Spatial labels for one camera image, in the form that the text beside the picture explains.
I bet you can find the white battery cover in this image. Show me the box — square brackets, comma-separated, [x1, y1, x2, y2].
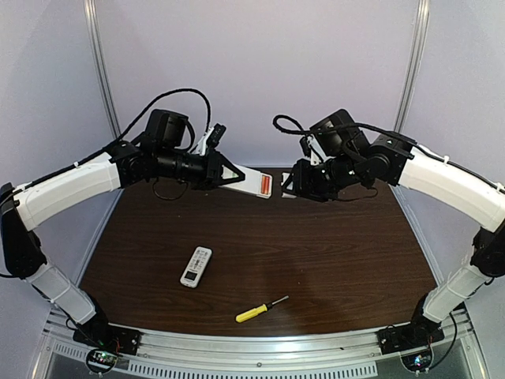
[281, 172, 300, 199]

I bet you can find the large white remote control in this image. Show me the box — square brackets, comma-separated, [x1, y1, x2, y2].
[223, 165, 273, 199]

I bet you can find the yellow handled screwdriver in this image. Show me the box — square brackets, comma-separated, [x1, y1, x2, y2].
[235, 295, 290, 323]

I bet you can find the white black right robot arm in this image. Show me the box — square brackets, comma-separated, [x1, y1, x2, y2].
[272, 109, 504, 332]

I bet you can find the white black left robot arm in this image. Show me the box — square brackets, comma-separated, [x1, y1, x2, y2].
[1, 109, 246, 329]

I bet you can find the small white remote control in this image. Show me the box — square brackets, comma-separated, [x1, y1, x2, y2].
[180, 246, 213, 288]

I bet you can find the red orange battery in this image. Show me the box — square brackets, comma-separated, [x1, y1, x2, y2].
[260, 174, 271, 196]

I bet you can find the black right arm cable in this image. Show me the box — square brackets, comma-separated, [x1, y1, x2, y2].
[272, 114, 504, 190]

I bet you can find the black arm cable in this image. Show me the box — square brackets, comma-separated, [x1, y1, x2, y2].
[272, 114, 504, 190]
[77, 88, 212, 169]

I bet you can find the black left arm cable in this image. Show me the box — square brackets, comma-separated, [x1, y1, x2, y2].
[77, 88, 212, 169]

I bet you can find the aluminium front rail frame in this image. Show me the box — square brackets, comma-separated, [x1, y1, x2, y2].
[28, 310, 489, 378]

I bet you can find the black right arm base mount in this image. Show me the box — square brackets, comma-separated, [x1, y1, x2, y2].
[376, 317, 445, 355]

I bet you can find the right aluminium corner post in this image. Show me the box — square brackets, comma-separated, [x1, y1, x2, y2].
[394, 0, 430, 133]

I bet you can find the aluminium corner post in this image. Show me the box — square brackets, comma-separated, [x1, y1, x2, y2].
[394, 0, 430, 133]
[84, 0, 121, 138]

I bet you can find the left aluminium corner post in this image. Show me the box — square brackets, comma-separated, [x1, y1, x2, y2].
[84, 0, 121, 138]

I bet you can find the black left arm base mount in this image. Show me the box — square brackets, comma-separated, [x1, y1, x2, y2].
[73, 320, 141, 355]

